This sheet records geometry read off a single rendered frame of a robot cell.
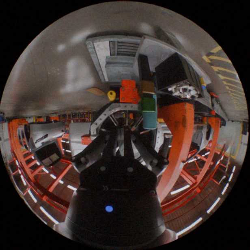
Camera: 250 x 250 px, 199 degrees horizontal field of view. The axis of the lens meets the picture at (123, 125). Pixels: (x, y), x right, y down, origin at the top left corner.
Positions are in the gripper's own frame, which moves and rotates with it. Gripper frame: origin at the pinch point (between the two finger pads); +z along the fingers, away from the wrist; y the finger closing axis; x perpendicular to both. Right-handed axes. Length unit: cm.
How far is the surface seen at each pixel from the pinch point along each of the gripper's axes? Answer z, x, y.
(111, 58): 45, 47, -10
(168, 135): 7.9, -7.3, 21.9
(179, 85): 2.0, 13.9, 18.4
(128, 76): 56, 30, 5
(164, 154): 5.7, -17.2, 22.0
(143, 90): 0.8, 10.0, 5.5
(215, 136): 40, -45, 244
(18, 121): 21, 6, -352
